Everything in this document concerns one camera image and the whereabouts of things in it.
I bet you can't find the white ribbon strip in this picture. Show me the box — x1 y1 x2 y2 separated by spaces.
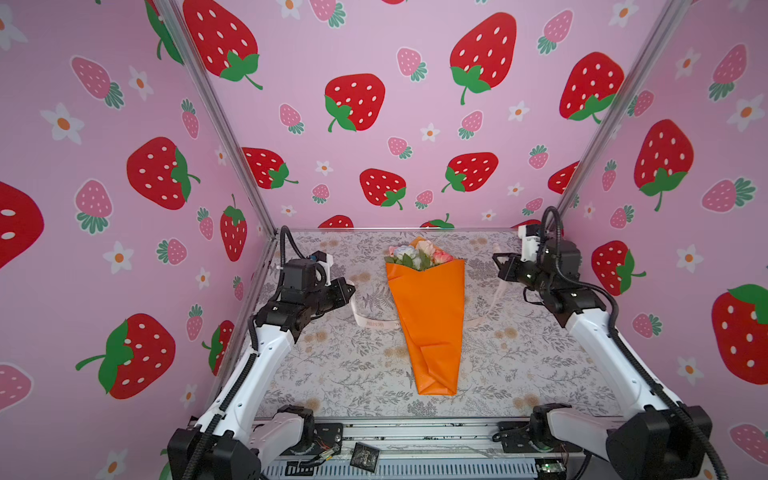
349 245 511 330

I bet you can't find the white rose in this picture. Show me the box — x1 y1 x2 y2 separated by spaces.
389 244 418 267

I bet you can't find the orange wrapping paper sheet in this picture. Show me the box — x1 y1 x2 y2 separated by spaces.
385 250 465 396

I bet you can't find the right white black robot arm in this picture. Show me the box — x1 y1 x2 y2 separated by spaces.
493 237 728 479

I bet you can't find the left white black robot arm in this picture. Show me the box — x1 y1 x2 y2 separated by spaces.
166 251 355 479

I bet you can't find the black tag middle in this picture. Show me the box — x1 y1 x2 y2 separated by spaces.
350 442 380 473

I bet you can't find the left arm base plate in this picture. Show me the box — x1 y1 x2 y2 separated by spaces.
281 422 344 456

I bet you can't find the aluminium front rail frame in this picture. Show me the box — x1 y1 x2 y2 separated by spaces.
173 416 676 480

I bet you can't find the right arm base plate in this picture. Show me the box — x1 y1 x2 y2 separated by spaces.
492 421 583 454

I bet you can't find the right aluminium corner post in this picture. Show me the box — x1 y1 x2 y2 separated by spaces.
542 0 691 229

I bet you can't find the aluminium corner post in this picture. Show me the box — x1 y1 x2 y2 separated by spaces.
157 0 276 238
542 0 691 229

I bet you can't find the left aluminium corner post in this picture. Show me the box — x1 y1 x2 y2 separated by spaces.
157 0 276 238

